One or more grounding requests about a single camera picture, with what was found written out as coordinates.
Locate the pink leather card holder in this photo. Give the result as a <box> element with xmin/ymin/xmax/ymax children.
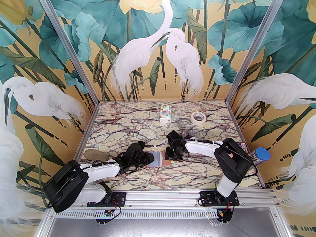
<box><xmin>148</xmin><ymin>151</ymin><xmax>174</xmax><ymax>168</ymax></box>

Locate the cream masking tape roll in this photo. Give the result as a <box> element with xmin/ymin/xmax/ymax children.
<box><xmin>191</xmin><ymin>112</ymin><xmax>207</xmax><ymax>126</ymax></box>

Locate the floral tissue pack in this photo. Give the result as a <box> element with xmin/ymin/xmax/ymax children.
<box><xmin>159</xmin><ymin>105</ymin><xmax>172</xmax><ymax>123</ymax></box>

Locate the grey stone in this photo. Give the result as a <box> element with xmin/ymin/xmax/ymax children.
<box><xmin>84</xmin><ymin>150</ymin><xmax>109</xmax><ymax>161</ymax></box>

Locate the colourful marker pen set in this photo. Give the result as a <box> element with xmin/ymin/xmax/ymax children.
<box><xmin>236</xmin><ymin>142</ymin><xmax>248</xmax><ymax>156</ymax></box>

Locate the grey metal front panel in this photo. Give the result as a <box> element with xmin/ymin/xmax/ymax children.
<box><xmin>37</xmin><ymin>217</ymin><xmax>295</xmax><ymax>237</ymax></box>

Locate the clear jar blue lid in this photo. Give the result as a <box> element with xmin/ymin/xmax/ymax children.
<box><xmin>251</xmin><ymin>147</ymin><xmax>271</xmax><ymax>168</ymax></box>

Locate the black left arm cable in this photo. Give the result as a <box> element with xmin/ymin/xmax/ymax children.
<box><xmin>93</xmin><ymin>151</ymin><xmax>138</xmax><ymax>175</ymax></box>

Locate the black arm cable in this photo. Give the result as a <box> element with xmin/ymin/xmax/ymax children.
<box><xmin>93</xmin><ymin>151</ymin><xmax>138</xmax><ymax>175</ymax></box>
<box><xmin>180</xmin><ymin>137</ymin><xmax>257</xmax><ymax>179</ymax></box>

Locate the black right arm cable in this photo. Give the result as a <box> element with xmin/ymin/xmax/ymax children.
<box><xmin>180</xmin><ymin>137</ymin><xmax>257</xmax><ymax>179</ymax></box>

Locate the aluminium front rail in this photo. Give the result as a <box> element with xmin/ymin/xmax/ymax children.
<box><xmin>48</xmin><ymin>190</ymin><xmax>282</xmax><ymax>219</ymax></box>

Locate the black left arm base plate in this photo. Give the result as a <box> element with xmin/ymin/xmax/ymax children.
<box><xmin>88</xmin><ymin>192</ymin><xmax>127</xmax><ymax>208</ymax></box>

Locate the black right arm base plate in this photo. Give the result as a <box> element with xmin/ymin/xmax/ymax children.
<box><xmin>199</xmin><ymin>191</ymin><xmax>240</xmax><ymax>207</ymax></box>

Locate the aluminium frame post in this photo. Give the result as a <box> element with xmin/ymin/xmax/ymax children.
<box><xmin>226</xmin><ymin>0</ymin><xmax>292</xmax><ymax>105</ymax></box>
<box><xmin>38</xmin><ymin>0</ymin><xmax>100</xmax><ymax>104</ymax></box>

